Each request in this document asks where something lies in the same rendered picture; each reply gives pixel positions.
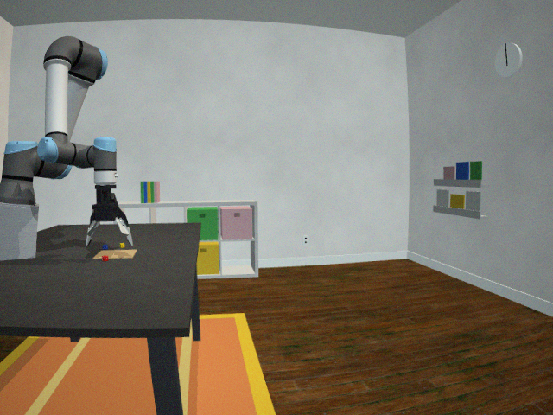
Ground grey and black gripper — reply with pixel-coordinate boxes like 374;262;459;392
86;184;133;246

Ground tan flat mat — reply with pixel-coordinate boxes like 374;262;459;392
92;250;137;259

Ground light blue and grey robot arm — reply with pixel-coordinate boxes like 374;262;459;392
0;36;118;205

